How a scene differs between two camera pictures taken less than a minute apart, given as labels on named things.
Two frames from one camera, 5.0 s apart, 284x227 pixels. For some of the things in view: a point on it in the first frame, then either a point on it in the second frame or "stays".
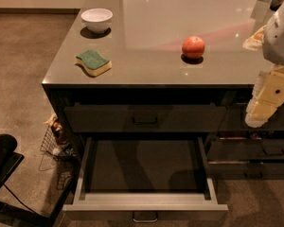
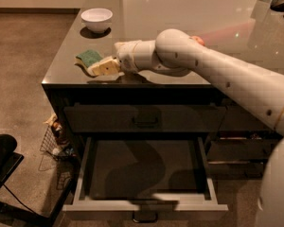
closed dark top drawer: [146, 118] stays
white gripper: [280, 40] -> [125, 58]
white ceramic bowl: [97, 20] stays
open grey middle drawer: [144, 180] stays
